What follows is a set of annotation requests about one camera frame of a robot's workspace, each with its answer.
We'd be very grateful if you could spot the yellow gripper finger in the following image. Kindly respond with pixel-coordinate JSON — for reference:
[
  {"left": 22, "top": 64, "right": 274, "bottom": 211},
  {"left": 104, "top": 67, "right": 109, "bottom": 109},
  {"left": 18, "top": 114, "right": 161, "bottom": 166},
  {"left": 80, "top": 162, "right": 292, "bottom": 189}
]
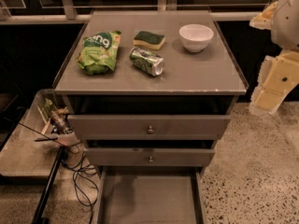
[
  {"left": 249, "top": 50, "right": 299, "bottom": 116},
  {"left": 249, "top": 2, "right": 278, "bottom": 30}
]

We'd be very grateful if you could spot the green soda can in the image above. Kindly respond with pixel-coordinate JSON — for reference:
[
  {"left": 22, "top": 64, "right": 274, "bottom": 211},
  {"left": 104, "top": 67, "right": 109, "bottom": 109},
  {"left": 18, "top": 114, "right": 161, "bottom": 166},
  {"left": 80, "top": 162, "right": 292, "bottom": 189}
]
[{"left": 129, "top": 47, "right": 164, "bottom": 77}]

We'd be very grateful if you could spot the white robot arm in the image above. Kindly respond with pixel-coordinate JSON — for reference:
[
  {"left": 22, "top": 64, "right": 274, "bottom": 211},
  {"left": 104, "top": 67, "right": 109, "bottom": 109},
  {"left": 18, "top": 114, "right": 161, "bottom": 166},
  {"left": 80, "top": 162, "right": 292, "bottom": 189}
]
[{"left": 249, "top": 0, "right": 299, "bottom": 116}]

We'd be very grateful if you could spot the grey drawer cabinet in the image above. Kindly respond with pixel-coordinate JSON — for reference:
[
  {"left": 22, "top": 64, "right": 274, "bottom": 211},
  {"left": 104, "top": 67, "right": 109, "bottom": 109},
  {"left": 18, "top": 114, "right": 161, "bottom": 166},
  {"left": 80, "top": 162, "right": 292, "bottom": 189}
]
[{"left": 54, "top": 11, "right": 247, "bottom": 172}]

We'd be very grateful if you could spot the grey bottom drawer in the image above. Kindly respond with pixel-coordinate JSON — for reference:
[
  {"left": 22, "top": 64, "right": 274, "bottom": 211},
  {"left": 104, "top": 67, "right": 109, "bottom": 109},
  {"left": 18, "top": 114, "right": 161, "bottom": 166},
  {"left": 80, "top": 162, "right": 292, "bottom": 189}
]
[{"left": 92, "top": 166, "right": 207, "bottom": 224}]

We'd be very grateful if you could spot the grey drawer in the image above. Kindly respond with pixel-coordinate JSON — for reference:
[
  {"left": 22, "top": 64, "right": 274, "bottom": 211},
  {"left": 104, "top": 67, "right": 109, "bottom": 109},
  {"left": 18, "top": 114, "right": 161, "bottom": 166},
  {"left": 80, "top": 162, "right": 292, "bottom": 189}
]
[
  {"left": 85, "top": 147, "right": 215, "bottom": 167},
  {"left": 68, "top": 115, "right": 231, "bottom": 140},
  {"left": 92, "top": 166, "right": 207, "bottom": 224}
]

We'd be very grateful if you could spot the grey top drawer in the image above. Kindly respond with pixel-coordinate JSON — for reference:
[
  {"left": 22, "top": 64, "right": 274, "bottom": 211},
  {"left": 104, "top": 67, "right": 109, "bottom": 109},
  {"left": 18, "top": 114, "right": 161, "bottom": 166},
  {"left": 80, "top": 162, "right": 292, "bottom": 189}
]
[{"left": 68, "top": 115, "right": 231, "bottom": 140}]

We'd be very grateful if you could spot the grey middle drawer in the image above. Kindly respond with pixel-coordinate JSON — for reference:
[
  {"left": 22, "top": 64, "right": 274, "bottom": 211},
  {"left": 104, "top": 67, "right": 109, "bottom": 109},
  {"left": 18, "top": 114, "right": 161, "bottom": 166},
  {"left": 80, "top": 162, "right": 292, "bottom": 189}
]
[{"left": 85, "top": 147, "right": 215, "bottom": 167}]

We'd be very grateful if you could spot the white bowl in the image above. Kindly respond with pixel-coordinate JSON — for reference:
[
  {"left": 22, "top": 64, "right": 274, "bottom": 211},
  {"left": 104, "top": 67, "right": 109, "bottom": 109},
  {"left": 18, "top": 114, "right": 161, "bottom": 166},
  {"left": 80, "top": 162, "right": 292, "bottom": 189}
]
[{"left": 178, "top": 24, "right": 214, "bottom": 52}]

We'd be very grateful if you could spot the green yellow sponge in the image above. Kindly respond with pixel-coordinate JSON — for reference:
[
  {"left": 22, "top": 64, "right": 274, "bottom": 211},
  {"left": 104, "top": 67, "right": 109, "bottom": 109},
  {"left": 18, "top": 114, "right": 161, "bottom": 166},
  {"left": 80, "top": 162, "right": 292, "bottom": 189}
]
[{"left": 133, "top": 31, "right": 165, "bottom": 50}]

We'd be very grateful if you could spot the green snack bag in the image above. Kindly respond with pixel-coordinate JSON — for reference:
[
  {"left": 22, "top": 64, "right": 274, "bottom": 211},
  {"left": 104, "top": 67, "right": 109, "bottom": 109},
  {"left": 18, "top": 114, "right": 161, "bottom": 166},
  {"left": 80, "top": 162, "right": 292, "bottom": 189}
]
[{"left": 76, "top": 31, "right": 121, "bottom": 76}]

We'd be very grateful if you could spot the metal railing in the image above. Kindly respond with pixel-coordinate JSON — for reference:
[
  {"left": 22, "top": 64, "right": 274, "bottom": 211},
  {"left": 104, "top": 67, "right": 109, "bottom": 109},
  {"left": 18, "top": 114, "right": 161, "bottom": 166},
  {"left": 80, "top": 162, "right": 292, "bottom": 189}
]
[{"left": 0, "top": 0, "right": 299, "bottom": 26}]

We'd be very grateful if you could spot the brown bottle in bin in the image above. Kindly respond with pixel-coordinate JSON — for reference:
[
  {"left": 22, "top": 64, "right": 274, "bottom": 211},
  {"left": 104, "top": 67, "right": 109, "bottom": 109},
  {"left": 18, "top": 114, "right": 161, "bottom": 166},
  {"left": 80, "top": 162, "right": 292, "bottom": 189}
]
[{"left": 50, "top": 109, "right": 72, "bottom": 134}]

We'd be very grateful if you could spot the black cable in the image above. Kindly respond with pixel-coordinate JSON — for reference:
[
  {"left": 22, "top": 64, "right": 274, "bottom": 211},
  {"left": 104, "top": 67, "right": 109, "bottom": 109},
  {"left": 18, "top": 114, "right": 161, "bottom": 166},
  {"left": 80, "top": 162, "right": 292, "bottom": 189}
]
[{"left": 61, "top": 141, "right": 100, "bottom": 224}]

